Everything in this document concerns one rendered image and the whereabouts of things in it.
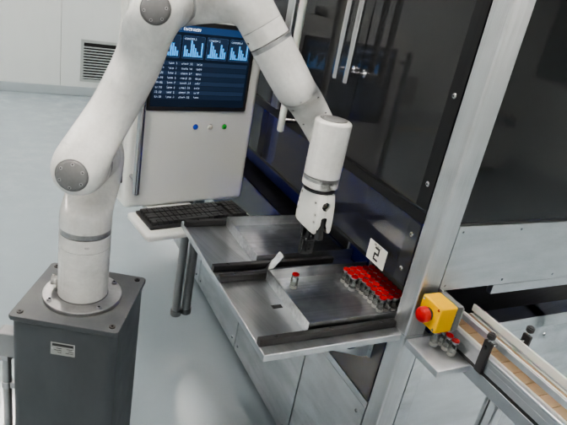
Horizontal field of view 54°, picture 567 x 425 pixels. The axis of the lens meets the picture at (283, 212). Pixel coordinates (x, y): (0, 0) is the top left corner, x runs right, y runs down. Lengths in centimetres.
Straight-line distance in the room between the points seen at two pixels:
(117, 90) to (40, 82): 544
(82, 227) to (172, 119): 80
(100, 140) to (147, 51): 21
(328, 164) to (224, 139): 100
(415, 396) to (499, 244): 51
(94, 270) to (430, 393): 101
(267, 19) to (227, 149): 110
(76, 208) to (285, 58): 58
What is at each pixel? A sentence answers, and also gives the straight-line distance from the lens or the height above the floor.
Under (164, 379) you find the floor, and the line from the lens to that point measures 258.
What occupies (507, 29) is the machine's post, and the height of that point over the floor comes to 166.
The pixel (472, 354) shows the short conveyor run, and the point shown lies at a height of 91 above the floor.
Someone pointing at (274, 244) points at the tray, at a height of 88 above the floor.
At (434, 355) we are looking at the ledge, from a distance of 152.
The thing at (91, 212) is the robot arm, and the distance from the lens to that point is 136.
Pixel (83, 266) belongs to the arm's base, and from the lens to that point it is 141.
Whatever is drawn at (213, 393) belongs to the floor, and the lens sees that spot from 254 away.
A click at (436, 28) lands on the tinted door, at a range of 147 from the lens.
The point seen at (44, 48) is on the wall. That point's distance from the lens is 659.
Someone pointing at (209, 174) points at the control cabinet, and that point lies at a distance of 221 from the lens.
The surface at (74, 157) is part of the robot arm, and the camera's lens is 125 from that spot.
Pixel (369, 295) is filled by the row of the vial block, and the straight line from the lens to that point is 161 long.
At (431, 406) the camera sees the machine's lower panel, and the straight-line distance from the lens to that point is 183.
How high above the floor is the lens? 170
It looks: 23 degrees down
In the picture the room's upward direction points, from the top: 11 degrees clockwise
